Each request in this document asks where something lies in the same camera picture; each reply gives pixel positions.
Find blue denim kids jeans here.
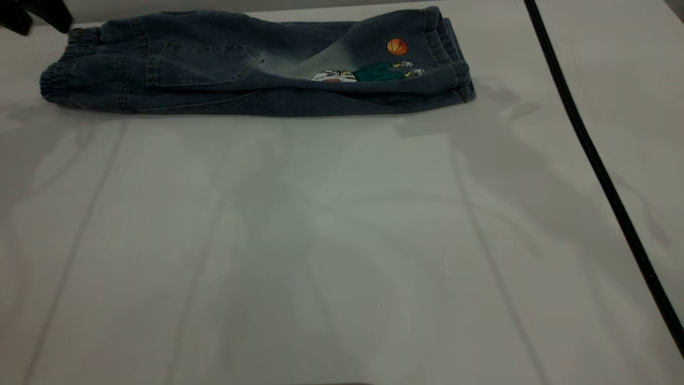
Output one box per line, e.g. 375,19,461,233
40,5,477,118

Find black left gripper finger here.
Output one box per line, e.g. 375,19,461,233
0,5,34,37
29,0,74,34

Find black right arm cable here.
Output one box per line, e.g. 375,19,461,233
523,0,684,358

